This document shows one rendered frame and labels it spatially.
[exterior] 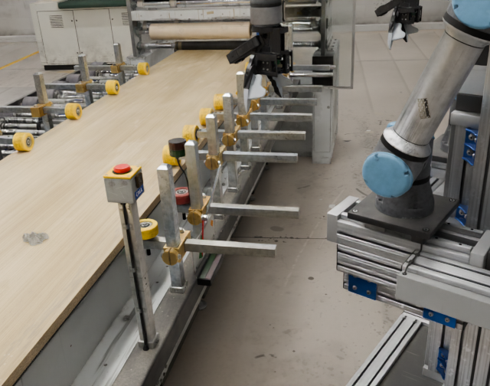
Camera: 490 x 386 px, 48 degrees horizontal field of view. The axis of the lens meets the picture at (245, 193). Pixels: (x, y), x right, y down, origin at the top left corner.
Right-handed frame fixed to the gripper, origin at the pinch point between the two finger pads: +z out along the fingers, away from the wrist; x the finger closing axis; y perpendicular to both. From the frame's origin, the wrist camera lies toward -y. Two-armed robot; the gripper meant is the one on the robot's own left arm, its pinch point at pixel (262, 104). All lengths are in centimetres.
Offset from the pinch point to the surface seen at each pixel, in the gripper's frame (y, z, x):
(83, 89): -188, 37, 82
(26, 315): -31, 42, -59
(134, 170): -14.8, 9.6, -32.4
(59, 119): -188, 50, 63
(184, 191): -46, 41, 14
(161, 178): -27.7, 22.1, -12.2
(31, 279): -43, 42, -49
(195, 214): -36, 45, 9
